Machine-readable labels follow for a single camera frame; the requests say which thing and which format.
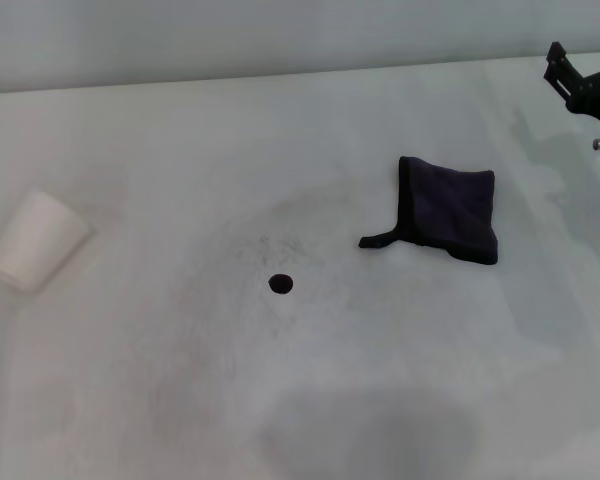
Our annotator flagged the dark purple rag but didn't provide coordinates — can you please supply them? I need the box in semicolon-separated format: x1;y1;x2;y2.
358;155;499;266

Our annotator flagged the white paper cup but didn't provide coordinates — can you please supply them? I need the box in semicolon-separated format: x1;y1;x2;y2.
0;188;92;295

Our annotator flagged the black water stain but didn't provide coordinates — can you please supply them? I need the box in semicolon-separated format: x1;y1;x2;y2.
268;273;294;296

